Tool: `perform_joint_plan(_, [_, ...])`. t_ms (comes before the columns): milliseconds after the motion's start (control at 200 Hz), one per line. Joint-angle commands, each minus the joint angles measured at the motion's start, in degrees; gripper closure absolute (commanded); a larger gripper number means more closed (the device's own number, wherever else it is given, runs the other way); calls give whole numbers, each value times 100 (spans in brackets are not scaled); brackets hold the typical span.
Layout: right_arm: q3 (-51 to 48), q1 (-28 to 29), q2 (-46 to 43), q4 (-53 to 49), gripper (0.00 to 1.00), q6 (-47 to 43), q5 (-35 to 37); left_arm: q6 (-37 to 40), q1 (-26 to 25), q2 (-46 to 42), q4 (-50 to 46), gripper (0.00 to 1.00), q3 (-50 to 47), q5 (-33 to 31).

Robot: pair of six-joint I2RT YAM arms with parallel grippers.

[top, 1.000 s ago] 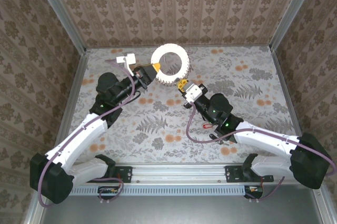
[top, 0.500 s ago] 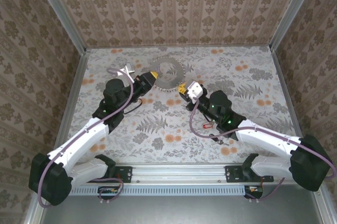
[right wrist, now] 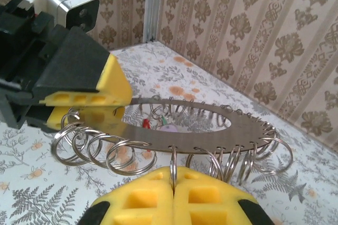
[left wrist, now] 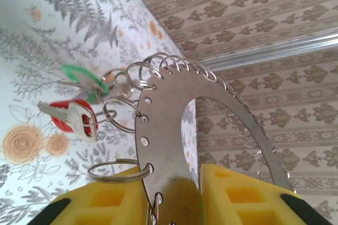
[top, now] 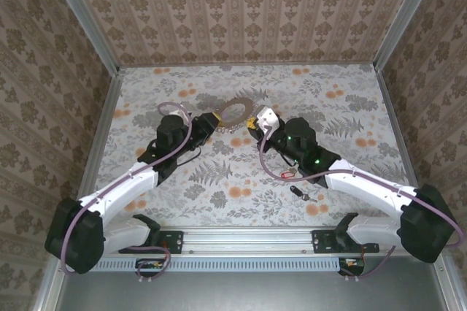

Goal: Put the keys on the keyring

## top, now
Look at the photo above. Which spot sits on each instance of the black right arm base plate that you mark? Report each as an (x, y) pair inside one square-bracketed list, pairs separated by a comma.
[(321, 241)]

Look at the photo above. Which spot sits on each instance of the aluminium corner post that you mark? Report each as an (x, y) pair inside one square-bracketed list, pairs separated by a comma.
[(404, 15), (87, 22)]

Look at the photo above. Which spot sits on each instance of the aluminium side rail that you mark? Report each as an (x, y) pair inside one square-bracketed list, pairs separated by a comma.
[(108, 106), (391, 106)]

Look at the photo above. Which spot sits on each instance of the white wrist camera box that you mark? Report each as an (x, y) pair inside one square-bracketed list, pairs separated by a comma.
[(177, 111), (268, 115)]

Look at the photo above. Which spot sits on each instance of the wide aluminium front rail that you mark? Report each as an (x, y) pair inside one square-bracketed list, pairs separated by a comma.
[(248, 239)]

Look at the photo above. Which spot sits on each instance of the key with black fob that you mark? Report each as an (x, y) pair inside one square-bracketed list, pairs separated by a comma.
[(295, 190)]

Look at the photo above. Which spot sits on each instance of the thin aluminium back rail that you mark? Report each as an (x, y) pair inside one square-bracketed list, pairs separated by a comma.
[(248, 65)]

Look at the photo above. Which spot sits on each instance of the aluminium frame bar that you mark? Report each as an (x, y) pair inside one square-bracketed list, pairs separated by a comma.
[(47, 292), (451, 289)]

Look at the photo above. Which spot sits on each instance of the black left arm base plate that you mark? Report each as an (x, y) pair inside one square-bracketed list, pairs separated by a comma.
[(175, 243)]

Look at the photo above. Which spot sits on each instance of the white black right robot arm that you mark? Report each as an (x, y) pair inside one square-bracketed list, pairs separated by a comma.
[(365, 183)]

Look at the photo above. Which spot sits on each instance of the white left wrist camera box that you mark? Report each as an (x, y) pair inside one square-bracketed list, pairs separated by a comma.
[(177, 111)]

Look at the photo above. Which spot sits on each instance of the key with red tag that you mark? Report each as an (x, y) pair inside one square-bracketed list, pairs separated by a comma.
[(288, 174)]

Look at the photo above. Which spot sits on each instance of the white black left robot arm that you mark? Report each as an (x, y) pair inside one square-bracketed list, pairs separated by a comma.
[(120, 187)]

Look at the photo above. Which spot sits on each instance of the grey metal panel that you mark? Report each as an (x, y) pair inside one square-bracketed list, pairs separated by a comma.
[(248, 292)]

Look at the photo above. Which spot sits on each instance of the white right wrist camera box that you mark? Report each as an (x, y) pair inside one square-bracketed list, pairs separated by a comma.
[(268, 115)]

